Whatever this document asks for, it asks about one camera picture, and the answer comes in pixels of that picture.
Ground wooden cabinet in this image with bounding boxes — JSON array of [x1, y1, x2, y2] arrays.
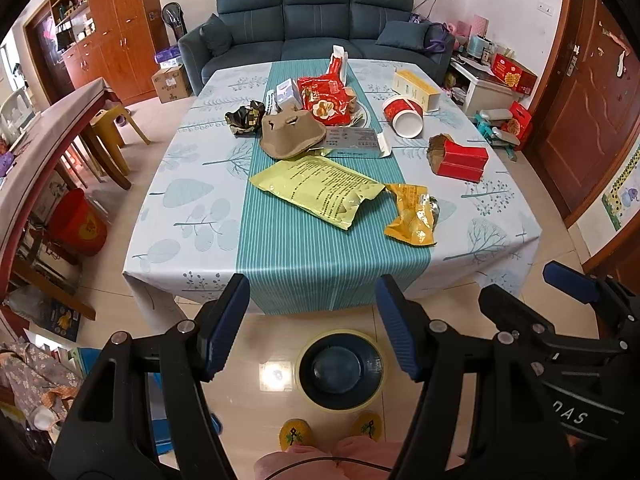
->
[[49, 0, 169, 104]]

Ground black gold wrapper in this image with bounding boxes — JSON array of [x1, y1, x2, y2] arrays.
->
[[224, 100, 266, 136]]

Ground red white torn carton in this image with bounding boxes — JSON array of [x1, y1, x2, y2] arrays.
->
[[326, 44, 348, 86]]

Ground teal exercise stepper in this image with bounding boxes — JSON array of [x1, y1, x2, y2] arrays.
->
[[473, 108, 521, 162]]

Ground long wooden side table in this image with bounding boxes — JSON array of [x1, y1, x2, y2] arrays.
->
[[0, 78, 131, 321]]

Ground left yellow slipper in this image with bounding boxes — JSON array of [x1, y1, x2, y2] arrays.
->
[[279, 418, 316, 452]]

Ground dark teal sofa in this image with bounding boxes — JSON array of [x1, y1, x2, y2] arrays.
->
[[178, 0, 454, 92]]

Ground brown wooden door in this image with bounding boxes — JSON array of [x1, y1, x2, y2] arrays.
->
[[524, 0, 639, 226]]

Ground orange snack bag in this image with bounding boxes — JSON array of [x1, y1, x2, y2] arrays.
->
[[384, 183, 437, 247]]

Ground yellow paper envelope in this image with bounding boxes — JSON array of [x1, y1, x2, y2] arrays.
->
[[250, 155, 385, 231]]

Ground cardboard box on floor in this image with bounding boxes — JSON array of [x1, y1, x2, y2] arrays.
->
[[152, 64, 192, 104]]

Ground blue plastic stool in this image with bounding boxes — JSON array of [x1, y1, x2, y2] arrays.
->
[[144, 368, 224, 456]]

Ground red cardboard box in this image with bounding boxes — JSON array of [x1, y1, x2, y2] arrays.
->
[[426, 134, 488, 183]]

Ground red snack bag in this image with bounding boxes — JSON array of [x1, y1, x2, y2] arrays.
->
[[297, 74, 357, 127]]

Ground leaf pattern tablecloth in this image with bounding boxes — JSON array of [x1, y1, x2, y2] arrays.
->
[[122, 60, 541, 330]]

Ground pink trousers legs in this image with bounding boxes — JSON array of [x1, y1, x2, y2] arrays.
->
[[254, 436, 402, 480]]

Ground red white paper bucket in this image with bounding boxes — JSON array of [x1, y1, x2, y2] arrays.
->
[[383, 96, 424, 139]]

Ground small red gift bag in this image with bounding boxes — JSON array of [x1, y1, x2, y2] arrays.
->
[[500, 101, 533, 150]]

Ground grey box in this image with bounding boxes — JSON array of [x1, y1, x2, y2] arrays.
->
[[318, 127, 392, 158]]

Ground white low cabinet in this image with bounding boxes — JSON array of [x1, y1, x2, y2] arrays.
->
[[449, 58, 523, 118]]

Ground yellow long carton box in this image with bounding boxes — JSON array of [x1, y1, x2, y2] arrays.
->
[[392, 70, 440, 113]]

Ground red gift box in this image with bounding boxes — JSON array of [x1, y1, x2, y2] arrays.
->
[[491, 53, 537, 96]]

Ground yellow rim trash bin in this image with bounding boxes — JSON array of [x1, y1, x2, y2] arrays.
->
[[295, 330, 387, 413]]

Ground brown paper cup carrier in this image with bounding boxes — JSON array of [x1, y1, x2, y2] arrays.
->
[[259, 110, 326, 160]]

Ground white purple small box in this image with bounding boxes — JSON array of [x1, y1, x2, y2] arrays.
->
[[276, 78, 304, 112]]

